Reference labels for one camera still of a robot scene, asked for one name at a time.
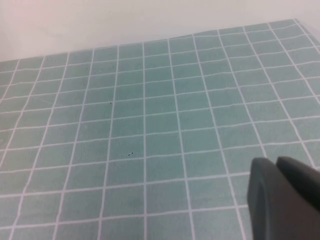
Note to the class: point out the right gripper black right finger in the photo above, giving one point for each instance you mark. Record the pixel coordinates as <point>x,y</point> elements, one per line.
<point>305,200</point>

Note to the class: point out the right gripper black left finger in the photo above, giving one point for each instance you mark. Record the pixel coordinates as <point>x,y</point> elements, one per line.
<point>262,195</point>

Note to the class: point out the green white checked tablecloth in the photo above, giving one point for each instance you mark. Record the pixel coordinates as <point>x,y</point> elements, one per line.
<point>150,125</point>

